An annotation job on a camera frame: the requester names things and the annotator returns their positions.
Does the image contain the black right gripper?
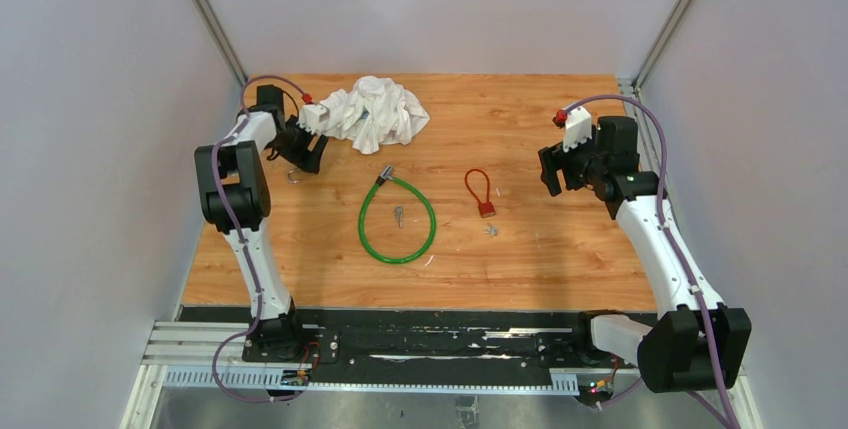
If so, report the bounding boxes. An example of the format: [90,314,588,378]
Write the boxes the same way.
[539,125,606,196]

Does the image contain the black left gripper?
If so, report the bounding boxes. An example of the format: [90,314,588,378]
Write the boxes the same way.
[271,116,330,174]

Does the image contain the brass padlock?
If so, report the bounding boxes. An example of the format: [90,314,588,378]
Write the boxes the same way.
[286,168,303,184]

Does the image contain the red cable lock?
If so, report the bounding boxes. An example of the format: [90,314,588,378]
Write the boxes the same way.
[463,168,497,219]

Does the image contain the silver key bunch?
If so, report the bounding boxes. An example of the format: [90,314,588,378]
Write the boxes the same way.
[394,206,403,228]

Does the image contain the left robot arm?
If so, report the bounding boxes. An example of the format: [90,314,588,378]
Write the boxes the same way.
[194,84,328,362]

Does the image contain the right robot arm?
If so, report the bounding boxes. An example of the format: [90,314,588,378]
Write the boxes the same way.
[538,108,752,393]

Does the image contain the white crumpled cloth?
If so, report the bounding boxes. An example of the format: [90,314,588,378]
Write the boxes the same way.
[310,75,430,155]

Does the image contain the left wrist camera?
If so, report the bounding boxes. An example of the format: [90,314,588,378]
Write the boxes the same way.
[298,103,331,134]

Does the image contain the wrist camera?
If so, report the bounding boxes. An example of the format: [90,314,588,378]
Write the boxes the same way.
[562,106,593,152]
[298,103,331,134]

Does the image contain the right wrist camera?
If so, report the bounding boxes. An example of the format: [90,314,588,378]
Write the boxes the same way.
[562,106,593,152]

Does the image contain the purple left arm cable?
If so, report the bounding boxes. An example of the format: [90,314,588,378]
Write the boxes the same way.
[209,75,316,404]

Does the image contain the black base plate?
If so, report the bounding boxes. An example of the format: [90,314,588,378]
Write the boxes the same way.
[212,308,613,387]

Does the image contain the aluminium frame post left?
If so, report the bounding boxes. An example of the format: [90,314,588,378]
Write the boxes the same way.
[191,0,248,86]

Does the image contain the aluminium frame post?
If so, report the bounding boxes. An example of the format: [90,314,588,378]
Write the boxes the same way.
[631,0,695,94]
[191,0,248,86]

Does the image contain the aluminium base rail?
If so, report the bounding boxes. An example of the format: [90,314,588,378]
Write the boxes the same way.
[121,307,727,428]

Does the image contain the aluminium frame post right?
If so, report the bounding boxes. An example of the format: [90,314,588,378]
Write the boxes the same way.
[631,0,695,94]

